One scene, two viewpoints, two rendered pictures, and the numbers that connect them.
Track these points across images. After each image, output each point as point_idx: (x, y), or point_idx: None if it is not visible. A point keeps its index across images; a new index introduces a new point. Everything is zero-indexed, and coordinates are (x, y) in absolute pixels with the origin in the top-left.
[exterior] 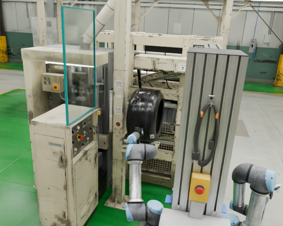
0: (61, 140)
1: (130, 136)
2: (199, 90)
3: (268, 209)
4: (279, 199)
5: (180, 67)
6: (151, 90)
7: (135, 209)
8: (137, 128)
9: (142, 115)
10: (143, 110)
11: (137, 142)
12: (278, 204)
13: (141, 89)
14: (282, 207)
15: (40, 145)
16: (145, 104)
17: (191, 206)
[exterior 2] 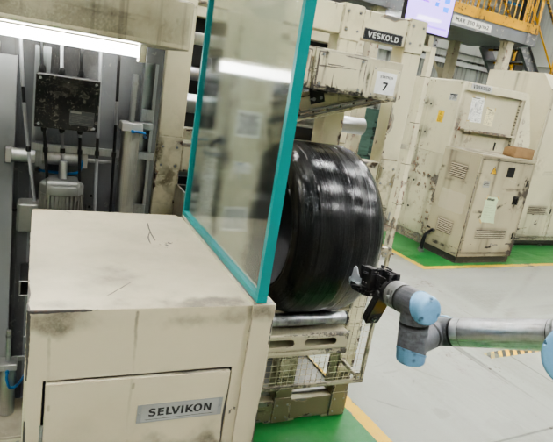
0: (219, 380)
1: (430, 297)
2: None
3: (466, 402)
4: (456, 374)
5: (381, 82)
6: (339, 147)
7: None
8: (380, 271)
9: (360, 224)
10: (360, 208)
11: (377, 316)
12: (466, 386)
13: (312, 145)
14: (476, 389)
15: (80, 439)
16: (360, 188)
17: None
